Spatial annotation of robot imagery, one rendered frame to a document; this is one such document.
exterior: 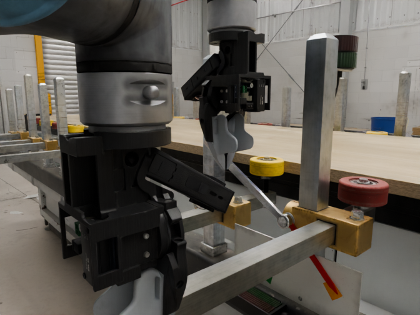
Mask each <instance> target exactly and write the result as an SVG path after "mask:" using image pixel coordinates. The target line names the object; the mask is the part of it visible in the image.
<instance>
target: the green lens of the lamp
mask: <svg viewBox="0 0 420 315"><path fill-rule="evenodd" d="M357 59H358V54H357V53H354V52H339V53H338V55H337V68H338V67H347V68H355V69H356V68H357Z"/></svg>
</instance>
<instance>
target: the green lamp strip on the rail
mask: <svg viewBox="0 0 420 315"><path fill-rule="evenodd" d="M247 292H249V293H251V294H252V295H254V296H256V297H257V298H259V299H261V300H263V301H264V302H266V303H268V304H270V305H271V306H273V307H275V308H278V307H279V306H280V305H282V303H281V302H279V301H277V300H275V299H274V298H272V297H270V296H268V295H267V294H264V293H263V292H261V291H259V290H258V289H256V288H254V287H252V288H251V289H248V290H247Z"/></svg>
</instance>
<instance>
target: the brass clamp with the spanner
mask: <svg viewBox="0 0 420 315"><path fill-rule="evenodd" d="M283 213H291V214H292V215H293V216H294V220H295V223H294V225H295V226H296V228H297V229H299V228H301V227H303V226H306V225H308V224H311V223H313V222H315V221H317V220H320V221H323V222H326V223H329V224H333V225H335V226H336V228H335V238H334V244H332V245H330V246H329V248H331V249H335V250H337V251H340V252H342V253H345V254H348V255H351V256H354V257H357V256H359V255H360V254H362V253H363V252H365V251H367V250H368V249H370V248H371V241H372V234H373V220H374V218H373V217H369V216H365V215H364V220H363V221H354V220H352V219H350V218H349V217H350V215H351V212H350V211H345V210H342V209H338V208H335V207H331V206H328V207H326V208H324V209H322V210H319V211H313V210H310V209H306V208H303V207H299V202H298V201H290V202H289V203H288V204H287V205H286V207H285V208H284V211H283Z"/></svg>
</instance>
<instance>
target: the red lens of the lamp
mask: <svg viewBox="0 0 420 315"><path fill-rule="evenodd" d="M335 38H337V39H338V40H339V45H338V51H356V52H358V42H359V37H357V36H335Z"/></svg>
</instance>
